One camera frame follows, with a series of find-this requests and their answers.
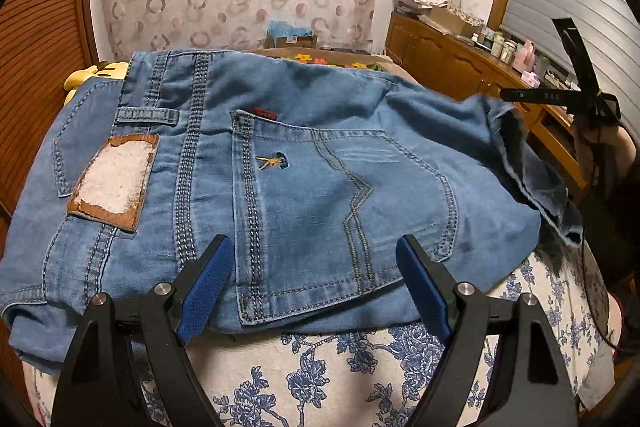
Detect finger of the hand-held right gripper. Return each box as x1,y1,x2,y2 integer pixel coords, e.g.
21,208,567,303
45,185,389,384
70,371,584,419
500,88,581,104

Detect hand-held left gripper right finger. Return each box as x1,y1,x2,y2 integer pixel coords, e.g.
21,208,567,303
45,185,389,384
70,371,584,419
395,234,581,427

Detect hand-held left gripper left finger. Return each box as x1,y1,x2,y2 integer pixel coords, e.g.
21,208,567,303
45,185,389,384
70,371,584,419
50,234,236,427

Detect blue denim pants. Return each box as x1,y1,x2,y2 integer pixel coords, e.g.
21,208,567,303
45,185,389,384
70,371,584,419
0,49,586,360

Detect person's right hand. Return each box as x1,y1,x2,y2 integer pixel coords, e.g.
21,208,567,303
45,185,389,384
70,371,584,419
575,122,635,180

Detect pink container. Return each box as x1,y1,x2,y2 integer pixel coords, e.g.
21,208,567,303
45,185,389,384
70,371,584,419
512,39,536,70

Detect row of small bottles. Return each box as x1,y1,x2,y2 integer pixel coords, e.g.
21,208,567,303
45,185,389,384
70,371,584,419
480,27,518,65

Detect wooden sideboard cabinet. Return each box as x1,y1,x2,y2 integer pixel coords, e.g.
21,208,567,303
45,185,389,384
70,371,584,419
385,12,591,202

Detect cardboard box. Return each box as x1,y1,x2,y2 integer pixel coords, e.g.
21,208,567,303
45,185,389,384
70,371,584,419
430,7,483,38

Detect blue floral white blanket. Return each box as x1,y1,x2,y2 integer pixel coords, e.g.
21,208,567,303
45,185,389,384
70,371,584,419
20,237,618,427

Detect colourful flower bedsheet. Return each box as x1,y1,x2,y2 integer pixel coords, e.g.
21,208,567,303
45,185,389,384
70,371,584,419
250,48,401,75

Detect yellow plush toy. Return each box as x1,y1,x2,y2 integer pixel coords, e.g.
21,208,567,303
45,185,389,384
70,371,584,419
64,61,132,92

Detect blue box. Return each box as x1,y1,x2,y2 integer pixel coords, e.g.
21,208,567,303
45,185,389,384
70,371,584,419
265,21,318,48

